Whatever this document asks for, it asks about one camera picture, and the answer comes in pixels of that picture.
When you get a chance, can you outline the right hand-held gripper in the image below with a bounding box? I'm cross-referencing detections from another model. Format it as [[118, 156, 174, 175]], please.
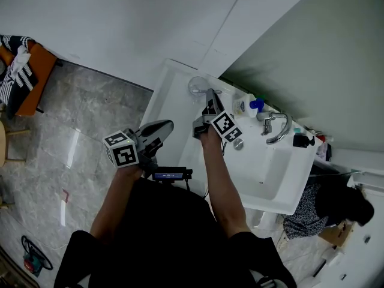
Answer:
[[191, 88, 243, 143]]

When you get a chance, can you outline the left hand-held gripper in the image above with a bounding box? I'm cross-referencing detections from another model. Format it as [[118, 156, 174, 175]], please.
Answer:
[[103, 119, 175, 179]]

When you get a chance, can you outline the clear glass cup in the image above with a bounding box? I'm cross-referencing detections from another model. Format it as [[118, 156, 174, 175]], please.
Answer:
[[188, 76, 211, 97]]

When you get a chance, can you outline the person's right forearm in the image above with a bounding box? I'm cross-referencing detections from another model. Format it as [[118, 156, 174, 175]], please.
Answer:
[[199, 126, 253, 239]]

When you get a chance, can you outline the person's left forearm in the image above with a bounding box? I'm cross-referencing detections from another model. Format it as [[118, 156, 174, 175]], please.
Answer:
[[89, 165, 144, 245]]

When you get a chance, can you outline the white lotion bottle blue pump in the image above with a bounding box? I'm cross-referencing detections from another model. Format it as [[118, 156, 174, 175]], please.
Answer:
[[232, 93, 265, 119]]

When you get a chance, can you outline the black display device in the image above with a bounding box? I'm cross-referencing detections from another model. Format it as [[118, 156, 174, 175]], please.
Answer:
[[151, 166, 193, 182]]

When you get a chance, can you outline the chrome faucet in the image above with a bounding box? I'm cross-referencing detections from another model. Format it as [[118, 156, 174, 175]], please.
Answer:
[[256, 110, 293, 146]]

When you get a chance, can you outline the white sink vanity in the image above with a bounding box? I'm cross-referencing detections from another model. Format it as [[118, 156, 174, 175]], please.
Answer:
[[140, 58, 319, 216]]

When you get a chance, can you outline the black soap dispenser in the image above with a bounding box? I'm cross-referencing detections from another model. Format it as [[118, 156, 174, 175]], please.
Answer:
[[292, 133, 316, 149]]

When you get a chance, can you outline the person's dark shirt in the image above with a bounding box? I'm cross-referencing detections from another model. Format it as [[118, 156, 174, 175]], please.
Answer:
[[53, 178, 298, 288]]

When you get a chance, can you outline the orange sofa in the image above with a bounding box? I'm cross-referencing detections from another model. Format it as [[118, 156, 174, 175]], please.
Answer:
[[0, 39, 64, 118]]

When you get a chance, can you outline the black white striped blanket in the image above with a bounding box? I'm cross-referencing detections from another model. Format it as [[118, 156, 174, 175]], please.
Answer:
[[0, 34, 40, 119]]

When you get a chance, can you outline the white cloth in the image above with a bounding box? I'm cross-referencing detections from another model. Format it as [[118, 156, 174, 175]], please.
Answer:
[[11, 45, 33, 71]]

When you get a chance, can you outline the round wooden table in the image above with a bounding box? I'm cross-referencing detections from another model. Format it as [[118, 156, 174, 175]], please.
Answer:
[[0, 120, 31, 167]]

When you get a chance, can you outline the cardboard box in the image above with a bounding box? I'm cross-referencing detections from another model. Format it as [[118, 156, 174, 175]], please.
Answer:
[[317, 220, 356, 248]]

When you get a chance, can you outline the red teal floor device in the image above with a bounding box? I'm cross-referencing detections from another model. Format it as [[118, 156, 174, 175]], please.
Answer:
[[22, 252, 44, 277]]

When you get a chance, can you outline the black cable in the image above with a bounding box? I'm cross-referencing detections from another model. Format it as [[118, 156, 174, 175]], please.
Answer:
[[183, 141, 229, 200]]

